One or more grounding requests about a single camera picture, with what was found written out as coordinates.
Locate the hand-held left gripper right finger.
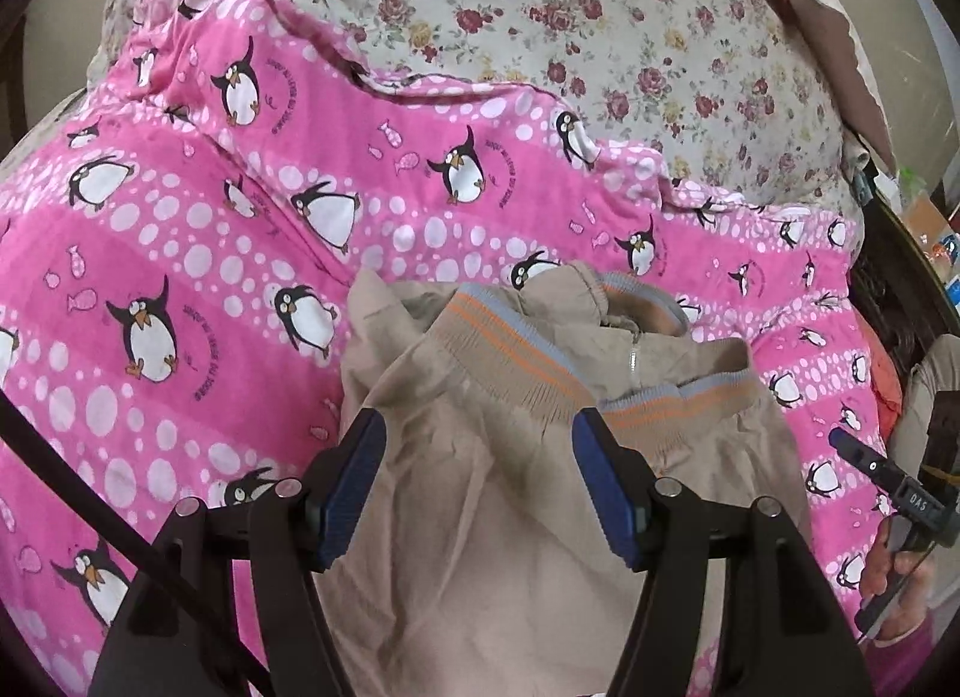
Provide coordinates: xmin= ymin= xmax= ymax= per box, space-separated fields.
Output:
xmin=573 ymin=411 xmax=875 ymax=697

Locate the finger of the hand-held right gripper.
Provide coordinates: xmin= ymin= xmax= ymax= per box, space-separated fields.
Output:
xmin=829 ymin=427 xmax=913 ymax=495

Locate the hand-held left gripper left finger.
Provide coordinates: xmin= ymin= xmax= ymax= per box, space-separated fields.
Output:
xmin=90 ymin=407 xmax=388 ymax=697

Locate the beige zip jacket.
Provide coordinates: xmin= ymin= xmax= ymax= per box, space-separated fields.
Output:
xmin=330 ymin=260 xmax=820 ymax=697

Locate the person's right forearm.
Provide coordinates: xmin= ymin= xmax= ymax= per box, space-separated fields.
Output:
xmin=866 ymin=622 xmax=957 ymax=697

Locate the person's right hand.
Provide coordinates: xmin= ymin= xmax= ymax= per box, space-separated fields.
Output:
xmin=859 ymin=517 xmax=940 ymax=644

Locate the orange red cloth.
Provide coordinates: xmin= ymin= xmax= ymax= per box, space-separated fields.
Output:
xmin=861 ymin=335 xmax=906 ymax=437

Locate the beige cushion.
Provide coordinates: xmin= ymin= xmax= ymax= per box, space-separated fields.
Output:
xmin=892 ymin=335 xmax=960 ymax=459

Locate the dark carved wooden headboard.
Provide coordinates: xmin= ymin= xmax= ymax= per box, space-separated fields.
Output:
xmin=847 ymin=172 xmax=960 ymax=387

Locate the pile of colourful packets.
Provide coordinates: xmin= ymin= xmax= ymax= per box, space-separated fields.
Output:
xmin=892 ymin=163 xmax=960 ymax=308

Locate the pink penguin blanket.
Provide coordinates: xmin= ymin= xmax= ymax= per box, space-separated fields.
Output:
xmin=0 ymin=0 xmax=901 ymax=697

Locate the grey blue small cloth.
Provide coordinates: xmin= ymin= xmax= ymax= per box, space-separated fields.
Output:
xmin=846 ymin=142 xmax=880 ymax=207

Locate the brown pillow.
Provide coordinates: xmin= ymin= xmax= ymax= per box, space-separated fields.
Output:
xmin=675 ymin=0 xmax=901 ymax=173

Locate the floral quilt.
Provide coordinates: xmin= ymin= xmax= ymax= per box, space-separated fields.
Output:
xmin=88 ymin=0 xmax=875 ymax=218

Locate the black cable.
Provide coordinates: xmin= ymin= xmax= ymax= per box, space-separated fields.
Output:
xmin=0 ymin=391 xmax=275 ymax=697

